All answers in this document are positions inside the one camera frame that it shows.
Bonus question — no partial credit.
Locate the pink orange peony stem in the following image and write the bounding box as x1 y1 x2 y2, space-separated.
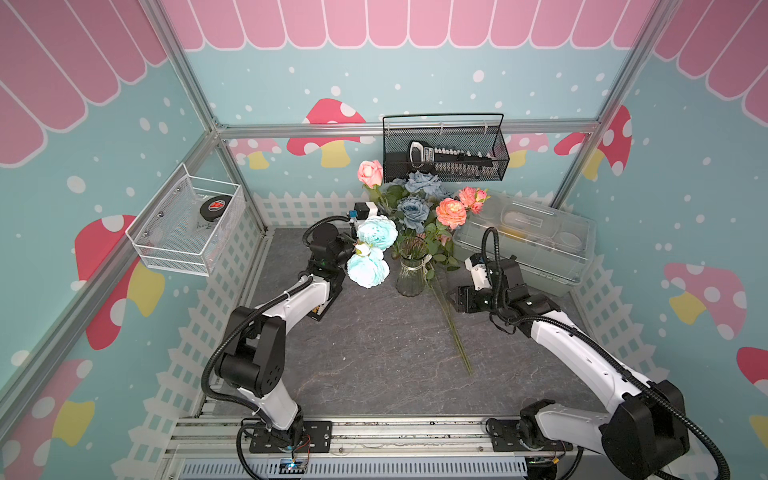
427 265 474 376

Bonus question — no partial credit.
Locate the pink rose stem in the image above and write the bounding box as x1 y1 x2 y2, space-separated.
357 160 390 211

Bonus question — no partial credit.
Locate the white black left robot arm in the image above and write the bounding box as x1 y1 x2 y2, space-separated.
200 215 355 433

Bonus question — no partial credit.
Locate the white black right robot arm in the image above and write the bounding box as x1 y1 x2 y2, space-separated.
457 227 731 479

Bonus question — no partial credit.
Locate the clear glass ribbed vase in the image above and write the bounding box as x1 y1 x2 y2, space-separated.
395 255 428 297

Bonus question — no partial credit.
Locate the light blue flower stem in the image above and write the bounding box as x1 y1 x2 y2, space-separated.
346 216 398 289

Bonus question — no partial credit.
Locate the black parallel charging board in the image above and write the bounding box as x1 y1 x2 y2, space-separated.
307 297 336 322

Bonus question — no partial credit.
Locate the green translucent storage box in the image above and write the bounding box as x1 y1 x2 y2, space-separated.
453 190 597 297

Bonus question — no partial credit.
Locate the coral pink flower stem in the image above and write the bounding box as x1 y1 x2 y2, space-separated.
436 187 490 230

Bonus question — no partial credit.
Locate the grey blue rose stem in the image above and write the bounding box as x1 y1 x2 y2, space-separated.
383 171 448 235

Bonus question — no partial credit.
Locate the black tape roll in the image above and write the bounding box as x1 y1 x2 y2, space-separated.
199 195 233 222

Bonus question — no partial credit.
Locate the socket bit set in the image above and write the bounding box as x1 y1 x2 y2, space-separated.
407 141 498 181

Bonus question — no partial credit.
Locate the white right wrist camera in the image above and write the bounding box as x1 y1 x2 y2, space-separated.
468 264 491 291

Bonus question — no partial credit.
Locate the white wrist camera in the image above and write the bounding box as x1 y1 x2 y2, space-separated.
349 201 379 222
468 264 491 291

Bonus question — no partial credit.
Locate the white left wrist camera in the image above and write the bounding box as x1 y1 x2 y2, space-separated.
349 201 379 222

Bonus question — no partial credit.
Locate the white wire mesh basket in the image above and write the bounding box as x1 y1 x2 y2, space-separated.
125 164 246 277

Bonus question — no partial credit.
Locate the black wire mesh basket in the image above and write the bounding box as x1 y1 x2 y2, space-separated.
381 113 510 182

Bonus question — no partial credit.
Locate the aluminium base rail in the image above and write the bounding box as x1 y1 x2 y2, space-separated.
155 416 577 480

